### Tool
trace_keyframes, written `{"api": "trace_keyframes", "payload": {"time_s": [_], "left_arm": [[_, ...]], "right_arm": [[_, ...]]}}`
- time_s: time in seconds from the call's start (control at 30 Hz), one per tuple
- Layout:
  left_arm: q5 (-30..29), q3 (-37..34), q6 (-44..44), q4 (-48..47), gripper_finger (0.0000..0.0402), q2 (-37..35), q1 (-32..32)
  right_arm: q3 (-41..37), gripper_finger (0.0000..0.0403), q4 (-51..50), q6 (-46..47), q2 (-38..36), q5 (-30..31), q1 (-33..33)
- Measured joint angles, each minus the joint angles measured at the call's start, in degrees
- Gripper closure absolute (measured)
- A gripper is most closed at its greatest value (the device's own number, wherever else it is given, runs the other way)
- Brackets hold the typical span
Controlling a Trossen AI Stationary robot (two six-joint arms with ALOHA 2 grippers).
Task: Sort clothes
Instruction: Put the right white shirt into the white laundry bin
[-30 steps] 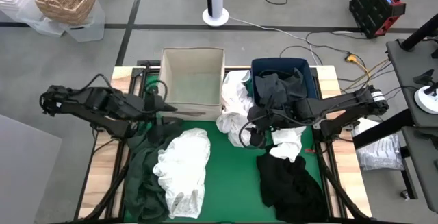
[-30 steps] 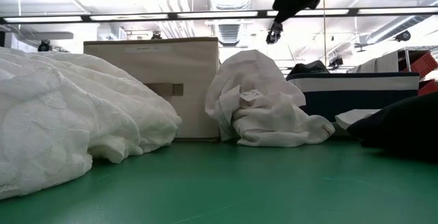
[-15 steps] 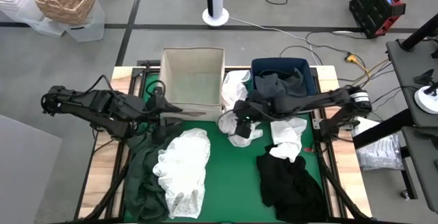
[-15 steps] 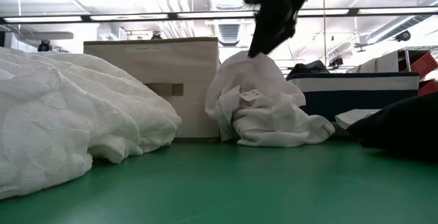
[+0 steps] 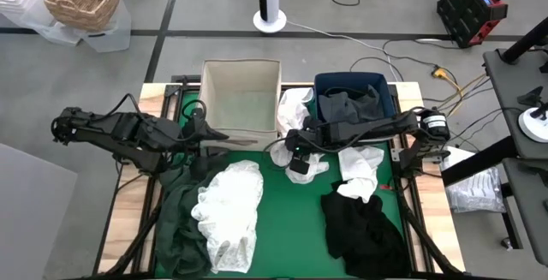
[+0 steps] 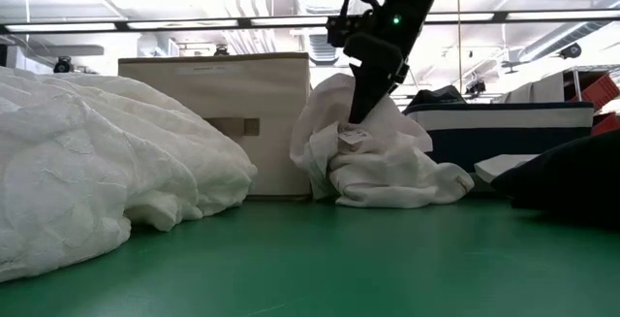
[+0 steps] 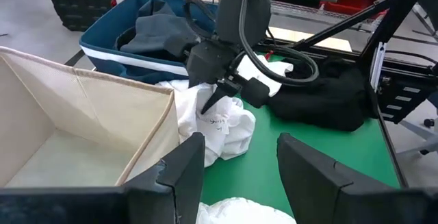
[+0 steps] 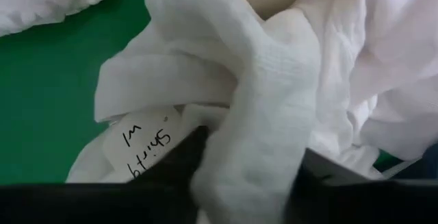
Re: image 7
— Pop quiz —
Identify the thick black arm cable loop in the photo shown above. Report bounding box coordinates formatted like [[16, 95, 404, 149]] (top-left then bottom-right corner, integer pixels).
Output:
[[235, 0, 320, 87]]

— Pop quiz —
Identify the beige fabric storage bin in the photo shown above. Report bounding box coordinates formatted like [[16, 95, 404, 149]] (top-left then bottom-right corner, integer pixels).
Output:
[[0, 45, 181, 188]]

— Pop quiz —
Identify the white printed smooth garment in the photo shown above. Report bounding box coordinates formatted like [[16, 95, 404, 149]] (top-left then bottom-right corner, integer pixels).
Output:
[[155, 54, 295, 169]]

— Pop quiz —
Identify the blue white-striped fabric bin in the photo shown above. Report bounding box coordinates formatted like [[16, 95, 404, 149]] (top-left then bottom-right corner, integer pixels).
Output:
[[79, 0, 220, 85]]

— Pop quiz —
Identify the black frame post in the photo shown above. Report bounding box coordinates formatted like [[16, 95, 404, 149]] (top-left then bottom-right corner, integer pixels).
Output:
[[357, 0, 438, 91]]

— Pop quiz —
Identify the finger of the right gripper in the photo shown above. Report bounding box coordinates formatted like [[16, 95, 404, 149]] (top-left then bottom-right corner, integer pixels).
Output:
[[164, 34, 202, 59], [201, 77, 271, 115]]

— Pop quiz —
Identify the black garment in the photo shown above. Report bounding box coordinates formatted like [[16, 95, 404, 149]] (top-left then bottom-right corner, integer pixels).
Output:
[[266, 58, 377, 132]]

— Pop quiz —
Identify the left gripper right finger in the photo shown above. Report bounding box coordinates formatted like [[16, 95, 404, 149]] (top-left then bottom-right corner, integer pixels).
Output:
[[276, 133, 438, 224]]

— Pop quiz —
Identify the white fluffy garment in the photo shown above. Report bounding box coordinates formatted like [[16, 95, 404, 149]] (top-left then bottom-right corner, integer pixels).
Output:
[[196, 197, 297, 224]]

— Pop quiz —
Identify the grey office chair base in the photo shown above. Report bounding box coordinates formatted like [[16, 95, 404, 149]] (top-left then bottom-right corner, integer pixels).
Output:
[[396, 116, 438, 156]]

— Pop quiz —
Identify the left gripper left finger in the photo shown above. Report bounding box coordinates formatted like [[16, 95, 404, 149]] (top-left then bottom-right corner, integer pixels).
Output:
[[0, 132, 206, 224]]

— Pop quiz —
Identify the black slotted control box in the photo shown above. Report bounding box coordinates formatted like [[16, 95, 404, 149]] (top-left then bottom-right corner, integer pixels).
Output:
[[376, 64, 438, 125]]

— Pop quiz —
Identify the black diagonal frame strut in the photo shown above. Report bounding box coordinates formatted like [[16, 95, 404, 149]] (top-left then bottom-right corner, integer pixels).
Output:
[[292, 0, 411, 52]]

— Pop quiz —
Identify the silver aluminium extrusion post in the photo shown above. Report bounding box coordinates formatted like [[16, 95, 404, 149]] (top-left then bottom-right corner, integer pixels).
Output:
[[369, 42, 388, 93]]

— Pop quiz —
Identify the red and black toolbox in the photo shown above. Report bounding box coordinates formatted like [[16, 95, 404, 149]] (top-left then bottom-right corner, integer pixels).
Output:
[[47, 0, 118, 32]]

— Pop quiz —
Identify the grey ribbed knit garment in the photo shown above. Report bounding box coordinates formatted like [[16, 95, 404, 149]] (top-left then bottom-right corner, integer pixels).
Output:
[[114, 0, 203, 60]]

